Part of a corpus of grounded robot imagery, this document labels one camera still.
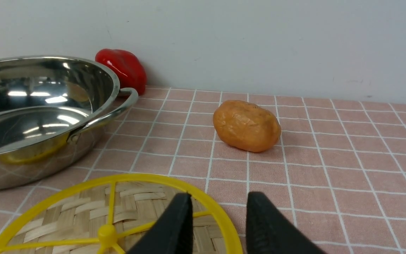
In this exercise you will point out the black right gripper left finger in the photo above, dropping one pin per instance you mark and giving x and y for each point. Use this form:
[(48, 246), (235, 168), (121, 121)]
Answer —
[(172, 233)]

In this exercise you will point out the yellow woven bamboo steamer lid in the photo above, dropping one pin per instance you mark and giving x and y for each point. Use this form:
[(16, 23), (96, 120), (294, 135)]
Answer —
[(109, 215)]

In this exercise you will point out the pink checkered tablecloth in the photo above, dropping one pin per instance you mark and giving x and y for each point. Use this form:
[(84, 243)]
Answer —
[(338, 172)]

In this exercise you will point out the red bell pepper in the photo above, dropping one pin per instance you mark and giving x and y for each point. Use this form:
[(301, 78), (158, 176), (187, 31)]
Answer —
[(126, 66)]

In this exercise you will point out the stainless steel pot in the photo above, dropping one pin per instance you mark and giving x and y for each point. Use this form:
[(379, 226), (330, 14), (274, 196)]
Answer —
[(53, 111)]

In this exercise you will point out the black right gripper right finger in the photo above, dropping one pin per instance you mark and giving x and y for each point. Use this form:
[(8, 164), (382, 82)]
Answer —
[(269, 232)]

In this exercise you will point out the brown potato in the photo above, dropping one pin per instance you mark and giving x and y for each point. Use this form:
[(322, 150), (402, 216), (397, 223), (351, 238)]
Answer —
[(246, 126)]

